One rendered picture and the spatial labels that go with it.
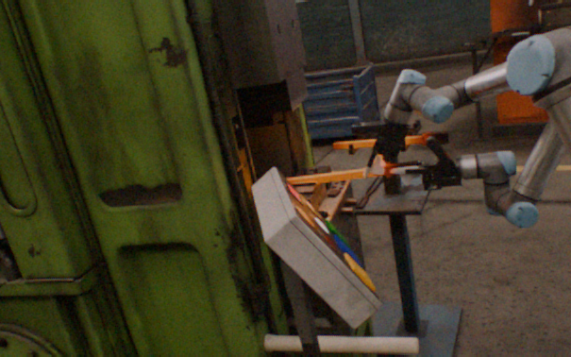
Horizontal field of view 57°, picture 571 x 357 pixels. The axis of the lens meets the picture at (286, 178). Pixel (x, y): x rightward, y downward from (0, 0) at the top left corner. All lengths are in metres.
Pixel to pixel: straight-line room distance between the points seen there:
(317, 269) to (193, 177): 0.50
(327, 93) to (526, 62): 4.43
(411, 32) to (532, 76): 8.29
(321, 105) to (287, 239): 4.65
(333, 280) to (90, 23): 0.92
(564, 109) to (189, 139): 0.87
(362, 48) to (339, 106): 4.27
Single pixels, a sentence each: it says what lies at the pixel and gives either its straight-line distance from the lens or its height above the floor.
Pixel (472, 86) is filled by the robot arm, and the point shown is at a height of 1.25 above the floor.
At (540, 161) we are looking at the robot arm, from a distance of 1.58.
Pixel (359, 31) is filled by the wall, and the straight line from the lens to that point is 9.73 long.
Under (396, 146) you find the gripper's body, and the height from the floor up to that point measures 1.10.
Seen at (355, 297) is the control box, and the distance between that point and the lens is 1.10.
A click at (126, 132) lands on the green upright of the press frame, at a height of 1.32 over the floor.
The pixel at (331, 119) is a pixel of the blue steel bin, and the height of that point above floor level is 0.30.
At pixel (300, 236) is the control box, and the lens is 1.01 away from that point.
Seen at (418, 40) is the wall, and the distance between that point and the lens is 9.48.
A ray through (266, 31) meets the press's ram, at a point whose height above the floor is 1.51.
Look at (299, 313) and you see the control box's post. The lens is 1.28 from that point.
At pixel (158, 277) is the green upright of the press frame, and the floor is 0.87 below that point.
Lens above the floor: 1.58
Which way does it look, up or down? 19 degrees down
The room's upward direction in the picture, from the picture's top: 12 degrees counter-clockwise
